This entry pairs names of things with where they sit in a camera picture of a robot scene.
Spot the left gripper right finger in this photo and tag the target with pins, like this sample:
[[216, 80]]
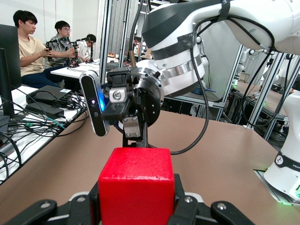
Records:
[[194, 211]]

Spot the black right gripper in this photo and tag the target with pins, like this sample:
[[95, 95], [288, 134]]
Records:
[[150, 105]]

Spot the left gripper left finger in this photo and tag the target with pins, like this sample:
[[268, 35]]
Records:
[[79, 211]]

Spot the red wooden block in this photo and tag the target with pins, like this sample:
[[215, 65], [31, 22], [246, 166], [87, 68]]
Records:
[[136, 187]]

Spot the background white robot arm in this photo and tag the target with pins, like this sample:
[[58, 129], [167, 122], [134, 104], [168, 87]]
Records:
[[245, 56]]

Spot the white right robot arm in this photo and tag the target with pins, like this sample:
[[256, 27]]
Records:
[[178, 70]]

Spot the white work table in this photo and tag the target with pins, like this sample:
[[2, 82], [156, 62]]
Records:
[[77, 71]]

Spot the brown table mat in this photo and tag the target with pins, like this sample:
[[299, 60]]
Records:
[[211, 152]]

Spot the person in white shirt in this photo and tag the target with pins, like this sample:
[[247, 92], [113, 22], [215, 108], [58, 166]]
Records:
[[85, 50]]

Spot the black teleoperation device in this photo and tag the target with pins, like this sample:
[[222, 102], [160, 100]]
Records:
[[74, 54]]

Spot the blue bowl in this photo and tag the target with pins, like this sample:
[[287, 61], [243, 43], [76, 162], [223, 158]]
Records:
[[204, 90]]

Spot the large black power adapter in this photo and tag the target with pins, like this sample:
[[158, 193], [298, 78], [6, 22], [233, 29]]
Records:
[[47, 93]]

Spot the flat black power adapter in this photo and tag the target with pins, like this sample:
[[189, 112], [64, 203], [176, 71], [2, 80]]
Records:
[[44, 110]]

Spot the white desk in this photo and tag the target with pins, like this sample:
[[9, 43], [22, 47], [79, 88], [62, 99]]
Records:
[[23, 145]]

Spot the person in patterned shirt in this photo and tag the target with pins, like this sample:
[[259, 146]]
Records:
[[58, 47]]

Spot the person in beige shirt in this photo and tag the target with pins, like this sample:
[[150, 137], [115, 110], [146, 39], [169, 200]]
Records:
[[30, 58]]

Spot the black computer monitor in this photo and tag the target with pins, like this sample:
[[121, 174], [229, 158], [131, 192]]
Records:
[[9, 58]]

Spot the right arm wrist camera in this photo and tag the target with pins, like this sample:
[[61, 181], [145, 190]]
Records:
[[93, 105]]

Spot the aluminium frame post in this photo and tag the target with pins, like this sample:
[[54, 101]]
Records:
[[104, 35]]

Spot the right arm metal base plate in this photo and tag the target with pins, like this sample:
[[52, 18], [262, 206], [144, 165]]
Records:
[[264, 180]]

